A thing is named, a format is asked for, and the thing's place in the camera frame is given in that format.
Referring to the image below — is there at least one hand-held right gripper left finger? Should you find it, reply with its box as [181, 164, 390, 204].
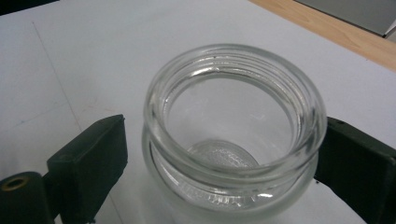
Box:
[43, 114, 129, 224]

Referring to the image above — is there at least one clear glass jar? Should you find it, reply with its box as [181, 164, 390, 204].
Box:
[141, 43, 329, 224]

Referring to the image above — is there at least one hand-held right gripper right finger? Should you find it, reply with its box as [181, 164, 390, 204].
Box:
[313, 116, 396, 224]

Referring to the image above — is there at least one grey panel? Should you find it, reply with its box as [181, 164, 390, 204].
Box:
[293, 0, 396, 37]

